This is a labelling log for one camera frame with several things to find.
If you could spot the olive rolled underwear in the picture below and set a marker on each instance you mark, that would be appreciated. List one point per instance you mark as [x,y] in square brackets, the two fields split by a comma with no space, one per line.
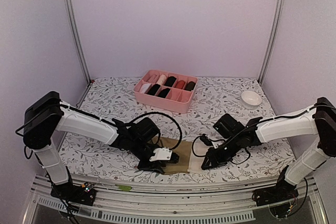
[190,86]

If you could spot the aluminium front rail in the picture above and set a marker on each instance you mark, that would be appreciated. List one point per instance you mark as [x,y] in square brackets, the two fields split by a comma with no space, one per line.
[223,202]

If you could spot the floral table mat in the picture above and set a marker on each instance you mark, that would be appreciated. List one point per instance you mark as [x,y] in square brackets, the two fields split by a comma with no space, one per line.
[111,98]

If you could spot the pink folded cloth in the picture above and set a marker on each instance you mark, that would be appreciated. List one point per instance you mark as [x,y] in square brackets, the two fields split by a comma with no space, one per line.
[152,78]

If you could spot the black rolled underwear front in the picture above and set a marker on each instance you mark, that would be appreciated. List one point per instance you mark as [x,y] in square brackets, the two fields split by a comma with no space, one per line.
[153,90]

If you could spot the right aluminium frame post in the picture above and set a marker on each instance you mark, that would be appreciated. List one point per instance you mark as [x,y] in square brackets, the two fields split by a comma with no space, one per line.
[271,41]

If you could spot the black rolled underwear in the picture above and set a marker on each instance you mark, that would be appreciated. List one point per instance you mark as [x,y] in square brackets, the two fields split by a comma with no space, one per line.
[170,81]
[153,90]

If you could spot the aluminium frame post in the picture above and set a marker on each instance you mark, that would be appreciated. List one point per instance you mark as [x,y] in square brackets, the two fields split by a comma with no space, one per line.
[76,38]
[271,41]

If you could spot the left aluminium frame post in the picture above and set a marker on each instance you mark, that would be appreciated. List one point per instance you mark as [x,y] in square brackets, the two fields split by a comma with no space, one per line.
[76,38]

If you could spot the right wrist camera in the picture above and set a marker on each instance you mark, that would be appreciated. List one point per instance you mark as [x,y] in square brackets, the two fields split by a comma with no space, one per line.
[212,143]

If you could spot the pink divided storage box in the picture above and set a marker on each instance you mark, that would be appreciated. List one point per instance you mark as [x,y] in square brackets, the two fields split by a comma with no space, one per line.
[178,100]

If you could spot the red rolled underwear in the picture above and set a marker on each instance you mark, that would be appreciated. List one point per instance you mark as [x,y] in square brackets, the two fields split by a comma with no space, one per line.
[180,84]

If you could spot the white bowl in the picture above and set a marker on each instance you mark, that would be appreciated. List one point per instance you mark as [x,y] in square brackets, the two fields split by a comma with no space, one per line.
[250,100]

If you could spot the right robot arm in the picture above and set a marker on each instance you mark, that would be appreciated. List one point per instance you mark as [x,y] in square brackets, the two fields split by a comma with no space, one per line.
[316,120]

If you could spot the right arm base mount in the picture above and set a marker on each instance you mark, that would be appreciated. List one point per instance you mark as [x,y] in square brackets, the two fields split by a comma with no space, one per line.
[281,198]

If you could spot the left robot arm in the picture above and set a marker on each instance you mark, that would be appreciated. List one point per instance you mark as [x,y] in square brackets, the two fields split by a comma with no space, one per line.
[50,114]

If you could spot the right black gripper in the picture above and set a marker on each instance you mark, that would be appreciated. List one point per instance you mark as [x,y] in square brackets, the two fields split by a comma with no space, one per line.
[212,154]

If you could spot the khaki underwear cream waistband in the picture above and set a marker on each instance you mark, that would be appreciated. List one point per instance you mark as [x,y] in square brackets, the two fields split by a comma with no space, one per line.
[188,163]

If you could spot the green tape scrap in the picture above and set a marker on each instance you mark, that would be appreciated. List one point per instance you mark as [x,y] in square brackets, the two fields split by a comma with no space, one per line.
[124,187]

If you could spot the white folded cloth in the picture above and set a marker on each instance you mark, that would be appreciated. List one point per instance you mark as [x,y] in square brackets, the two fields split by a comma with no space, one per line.
[145,87]

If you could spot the black underwear white trim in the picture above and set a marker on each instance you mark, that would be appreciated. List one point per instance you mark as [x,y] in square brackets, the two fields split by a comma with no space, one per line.
[164,92]

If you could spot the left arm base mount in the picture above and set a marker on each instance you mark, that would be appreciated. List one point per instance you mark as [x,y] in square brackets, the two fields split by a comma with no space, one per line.
[84,194]

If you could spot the beige rolled underwear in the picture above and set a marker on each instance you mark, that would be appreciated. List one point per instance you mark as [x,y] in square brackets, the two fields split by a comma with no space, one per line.
[161,80]

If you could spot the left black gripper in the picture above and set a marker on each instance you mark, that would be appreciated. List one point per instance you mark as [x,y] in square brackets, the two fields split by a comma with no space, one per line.
[156,166]

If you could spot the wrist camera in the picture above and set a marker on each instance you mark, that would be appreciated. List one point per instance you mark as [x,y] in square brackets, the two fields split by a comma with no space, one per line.
[212,143]
[161,154]

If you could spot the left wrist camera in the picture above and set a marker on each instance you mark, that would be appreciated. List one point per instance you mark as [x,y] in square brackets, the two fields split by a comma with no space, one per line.
[161,154]

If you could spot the black rolled underwear back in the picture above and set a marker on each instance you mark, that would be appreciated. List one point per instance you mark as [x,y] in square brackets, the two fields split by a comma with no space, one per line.
[170,81]

